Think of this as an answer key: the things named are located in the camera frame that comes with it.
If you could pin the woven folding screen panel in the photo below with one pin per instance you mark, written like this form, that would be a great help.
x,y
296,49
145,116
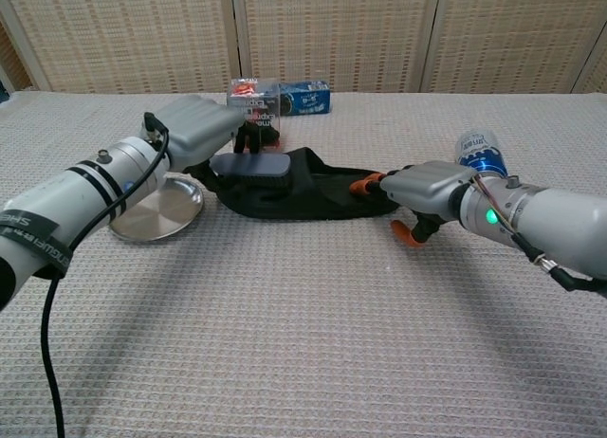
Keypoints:
x,y
336,35
123,35
517,35
595,73

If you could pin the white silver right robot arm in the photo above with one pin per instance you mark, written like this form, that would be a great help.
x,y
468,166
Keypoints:
x,y
545,220

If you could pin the silver orange-tipped right robot hand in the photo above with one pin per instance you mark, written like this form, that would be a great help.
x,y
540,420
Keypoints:
x,y
427,184

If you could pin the blue cookie box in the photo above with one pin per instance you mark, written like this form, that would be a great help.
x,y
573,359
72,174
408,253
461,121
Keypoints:
x,y
306,99

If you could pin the black slipper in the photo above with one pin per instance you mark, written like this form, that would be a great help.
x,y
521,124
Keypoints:
x,y
322,198

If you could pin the beige woven tablecloth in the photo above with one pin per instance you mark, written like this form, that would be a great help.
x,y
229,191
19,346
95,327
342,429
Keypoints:
x,y
303,324

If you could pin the round stainless steel plate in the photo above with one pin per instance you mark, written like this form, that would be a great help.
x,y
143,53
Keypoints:
x,y
152,217

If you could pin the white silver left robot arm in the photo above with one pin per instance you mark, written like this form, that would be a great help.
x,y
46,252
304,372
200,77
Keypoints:
x,y
80,196

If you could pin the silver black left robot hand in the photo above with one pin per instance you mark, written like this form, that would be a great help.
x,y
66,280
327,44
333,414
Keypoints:
x,y
199,125

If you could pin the clear box with red item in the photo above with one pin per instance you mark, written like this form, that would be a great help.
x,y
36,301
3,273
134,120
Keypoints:
x,y
253,101

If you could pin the blue white drink can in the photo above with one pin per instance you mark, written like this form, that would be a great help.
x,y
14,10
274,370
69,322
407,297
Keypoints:
x,y
479,153

